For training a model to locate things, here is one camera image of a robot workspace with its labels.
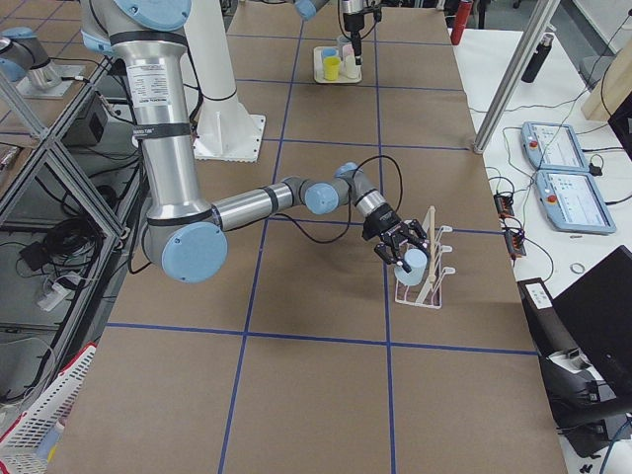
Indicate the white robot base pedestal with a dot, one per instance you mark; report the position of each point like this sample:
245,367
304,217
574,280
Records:
225,129

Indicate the pale green plastic cup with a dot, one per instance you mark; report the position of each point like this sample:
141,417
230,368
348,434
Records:
351,69

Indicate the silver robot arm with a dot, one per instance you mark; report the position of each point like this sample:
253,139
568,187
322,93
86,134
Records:
186,235
307,10

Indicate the black water bottle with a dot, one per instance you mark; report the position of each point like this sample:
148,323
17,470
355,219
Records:
538,58

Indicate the upper teach pendant tablet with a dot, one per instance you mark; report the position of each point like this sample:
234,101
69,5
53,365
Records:
553,146

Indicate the aluminium frame pillar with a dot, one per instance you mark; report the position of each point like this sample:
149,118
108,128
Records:
537,24

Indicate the pink plastic cup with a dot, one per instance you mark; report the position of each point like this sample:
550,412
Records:
347,50

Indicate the light blue plastic cup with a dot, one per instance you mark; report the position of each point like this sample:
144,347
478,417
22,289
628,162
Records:
417,262

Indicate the lower teach pendant tablet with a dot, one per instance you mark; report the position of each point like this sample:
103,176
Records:
572,202

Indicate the black laptop computer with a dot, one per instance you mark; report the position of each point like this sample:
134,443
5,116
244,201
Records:
596,310

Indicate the white perforated basket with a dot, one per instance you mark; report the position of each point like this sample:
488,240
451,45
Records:
31,442

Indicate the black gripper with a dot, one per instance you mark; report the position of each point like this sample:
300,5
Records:
353,23
382,221

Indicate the yellow plastic cup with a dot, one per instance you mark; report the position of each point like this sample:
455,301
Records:
331,68

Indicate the cream plastic serving tray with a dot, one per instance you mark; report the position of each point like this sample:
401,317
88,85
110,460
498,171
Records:
318,68

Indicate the red cylindrical bottle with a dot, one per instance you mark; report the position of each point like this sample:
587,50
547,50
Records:
460,21

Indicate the teach pendant tablet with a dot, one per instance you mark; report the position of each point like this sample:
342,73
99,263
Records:
572,202
553,146

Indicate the white wire cup rack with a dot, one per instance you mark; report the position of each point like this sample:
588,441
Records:
422,286

